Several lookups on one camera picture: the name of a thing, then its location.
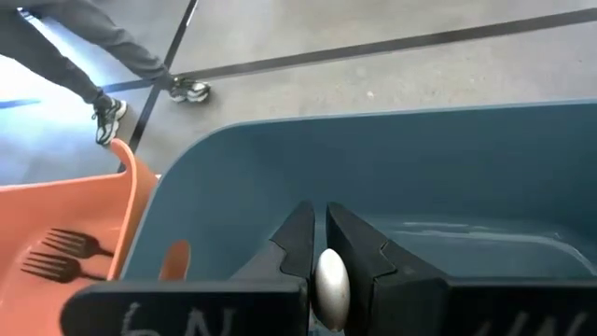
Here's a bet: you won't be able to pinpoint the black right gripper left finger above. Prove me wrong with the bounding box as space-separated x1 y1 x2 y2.
231 199 317 282

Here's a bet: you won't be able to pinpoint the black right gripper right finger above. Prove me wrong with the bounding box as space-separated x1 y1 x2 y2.
325 200 450 284

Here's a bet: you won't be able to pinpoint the black fork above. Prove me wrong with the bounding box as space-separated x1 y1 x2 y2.
41 227 116 260

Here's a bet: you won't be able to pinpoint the orange-handled fork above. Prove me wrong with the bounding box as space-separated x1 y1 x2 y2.
21 251 108 285

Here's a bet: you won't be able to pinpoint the blue plastic bin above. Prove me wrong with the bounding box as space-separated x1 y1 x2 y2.
119 97 597 284

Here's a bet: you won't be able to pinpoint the person's shoe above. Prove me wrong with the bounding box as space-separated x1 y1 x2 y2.
91 95 129 147
167 77 212 105

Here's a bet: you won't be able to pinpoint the orange plastic bin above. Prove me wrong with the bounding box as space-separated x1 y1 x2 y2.
0 138 192 336

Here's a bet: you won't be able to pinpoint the person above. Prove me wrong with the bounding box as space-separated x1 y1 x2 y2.
0 0 212 147

